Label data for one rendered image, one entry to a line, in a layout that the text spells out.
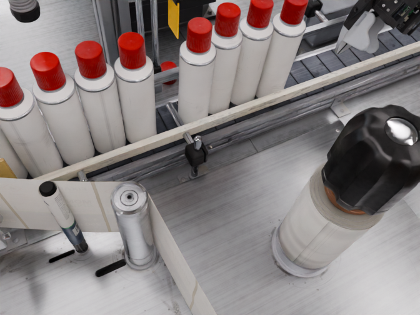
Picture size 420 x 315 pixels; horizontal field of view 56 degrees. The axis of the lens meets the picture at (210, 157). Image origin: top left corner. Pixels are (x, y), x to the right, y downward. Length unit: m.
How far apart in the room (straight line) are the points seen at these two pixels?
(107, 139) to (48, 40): 0.36
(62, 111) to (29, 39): 0.41
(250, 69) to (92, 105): 0.25
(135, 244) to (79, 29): 0.57
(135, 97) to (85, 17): 0.43
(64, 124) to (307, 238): 0.34
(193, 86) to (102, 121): 0.14
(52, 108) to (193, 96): 0.20
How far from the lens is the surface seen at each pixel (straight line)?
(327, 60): 0.85
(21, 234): 0.68
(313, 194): 0.44
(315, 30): 0.77
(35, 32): 0.95
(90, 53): 0.51
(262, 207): 0.62
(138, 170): 0.66
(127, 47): 0.51
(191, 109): 0.63
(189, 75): 0.57
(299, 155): 0.69
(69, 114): 0.55
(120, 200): 0.41
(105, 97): 0.54
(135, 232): 0.45
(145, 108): 0.58
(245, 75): 0.66
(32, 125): 0.55
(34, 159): 0.60
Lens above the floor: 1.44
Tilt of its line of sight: 58 degrees down
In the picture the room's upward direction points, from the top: 9 degrees clockwise
